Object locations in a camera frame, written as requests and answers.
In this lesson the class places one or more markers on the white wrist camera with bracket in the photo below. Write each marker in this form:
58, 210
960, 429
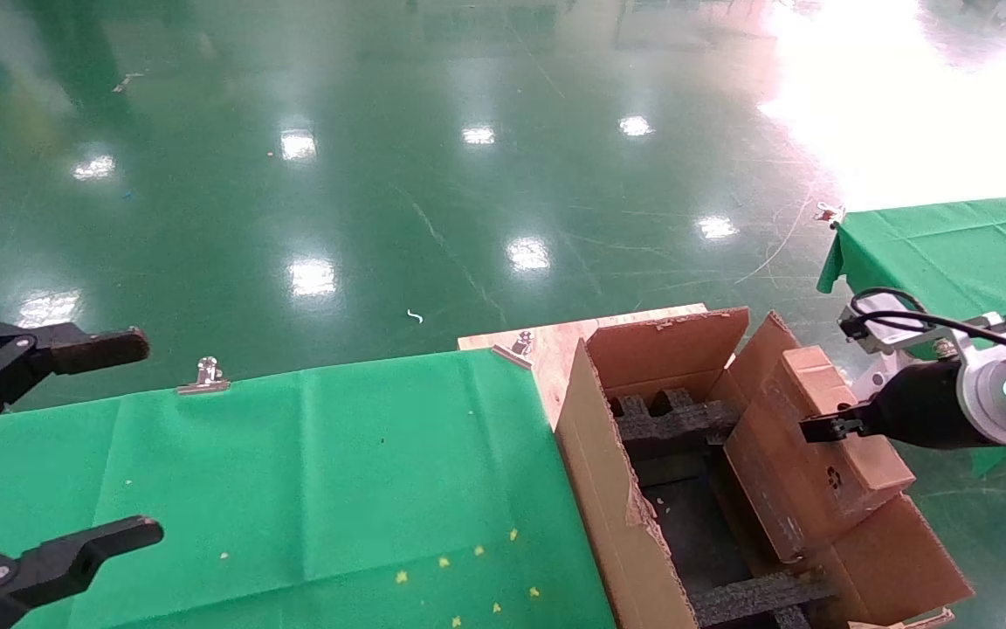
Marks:
892, 336

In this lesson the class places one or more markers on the black foam insert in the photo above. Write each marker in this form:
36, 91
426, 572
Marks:
756, 598
669, 424

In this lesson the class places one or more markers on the large open brown carton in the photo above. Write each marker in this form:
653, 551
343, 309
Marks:
616, 489

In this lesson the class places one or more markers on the small brown cardboard box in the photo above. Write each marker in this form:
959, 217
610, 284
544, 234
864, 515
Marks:
800, 498

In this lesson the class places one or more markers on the dark foam bottom sheet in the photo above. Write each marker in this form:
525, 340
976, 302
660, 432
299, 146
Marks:
686, 533

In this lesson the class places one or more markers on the silver binder clip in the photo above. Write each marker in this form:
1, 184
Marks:
522, 343
206, 377
830, 216

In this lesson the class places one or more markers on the large green table cloth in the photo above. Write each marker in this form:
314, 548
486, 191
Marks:
293, 489

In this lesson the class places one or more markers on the white table leg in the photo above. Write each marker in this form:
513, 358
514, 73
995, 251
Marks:
870, 377

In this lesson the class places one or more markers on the small green table cloth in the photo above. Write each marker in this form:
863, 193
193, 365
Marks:
948, 262

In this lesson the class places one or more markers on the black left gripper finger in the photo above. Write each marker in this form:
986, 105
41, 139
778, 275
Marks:
58, 348
66, 559

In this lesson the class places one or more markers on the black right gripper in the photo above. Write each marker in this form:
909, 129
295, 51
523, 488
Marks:
922, 406

